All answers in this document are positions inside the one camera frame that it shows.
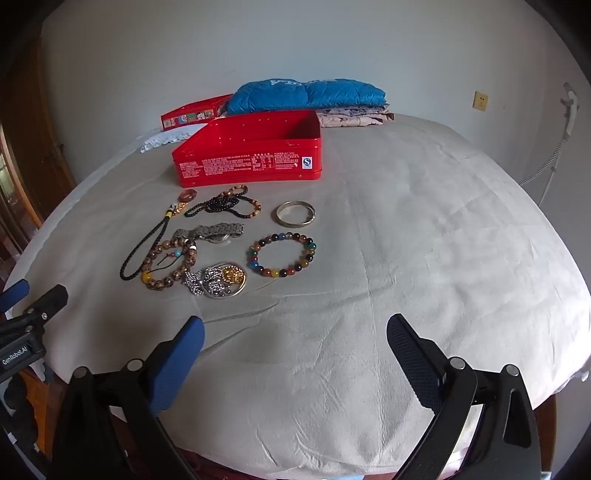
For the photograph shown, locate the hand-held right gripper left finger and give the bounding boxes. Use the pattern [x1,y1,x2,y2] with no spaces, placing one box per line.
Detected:
[53,315,206,480]

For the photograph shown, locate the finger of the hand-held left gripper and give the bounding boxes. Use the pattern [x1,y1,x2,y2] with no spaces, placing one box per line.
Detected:
[0,280,31,315]
[9,284,69,325]

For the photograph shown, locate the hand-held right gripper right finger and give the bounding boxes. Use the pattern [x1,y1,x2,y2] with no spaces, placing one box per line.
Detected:
[386,313,541,480]

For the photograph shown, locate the brown wooden bead bracelet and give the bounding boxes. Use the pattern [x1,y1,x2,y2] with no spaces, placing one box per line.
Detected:
[141,240,198,291]

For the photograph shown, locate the items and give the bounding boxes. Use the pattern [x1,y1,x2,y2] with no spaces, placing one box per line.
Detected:
[246,233,318,278]

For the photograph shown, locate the black bead necklace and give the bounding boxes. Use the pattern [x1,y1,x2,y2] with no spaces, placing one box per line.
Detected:
[185,194,250,217]

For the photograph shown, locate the black cord agate pendant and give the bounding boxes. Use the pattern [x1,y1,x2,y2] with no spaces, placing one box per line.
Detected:
[120,188,198,281]

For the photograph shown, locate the silver bangle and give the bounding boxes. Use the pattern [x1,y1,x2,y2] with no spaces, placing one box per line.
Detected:
[276,200,317,227]

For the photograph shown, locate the brown tiger-eye bead bracelet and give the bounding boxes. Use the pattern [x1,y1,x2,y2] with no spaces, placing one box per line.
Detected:
[219,185,262,220]

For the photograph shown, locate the red tin box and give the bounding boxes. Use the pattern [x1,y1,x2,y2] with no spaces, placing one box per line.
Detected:
[171,110,322,188]

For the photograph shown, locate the wooden door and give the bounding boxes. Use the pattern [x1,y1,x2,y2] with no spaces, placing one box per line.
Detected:
[0,37,77,278]

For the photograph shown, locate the white lace cloth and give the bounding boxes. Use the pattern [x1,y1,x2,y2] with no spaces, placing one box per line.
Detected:
[140,122,208,154]

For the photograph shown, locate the red tin lid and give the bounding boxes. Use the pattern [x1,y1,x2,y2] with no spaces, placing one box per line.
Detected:
[161,93,235,131]

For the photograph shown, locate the patterned folded cloth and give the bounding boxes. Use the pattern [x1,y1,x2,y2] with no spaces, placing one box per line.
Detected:
[316,104,395,129]

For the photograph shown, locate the blue quilted blanket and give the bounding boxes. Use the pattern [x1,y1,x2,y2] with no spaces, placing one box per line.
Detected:
[226,78,386,116]

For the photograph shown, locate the white hose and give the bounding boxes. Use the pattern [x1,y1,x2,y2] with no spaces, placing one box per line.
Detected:
[517,82,580,206]

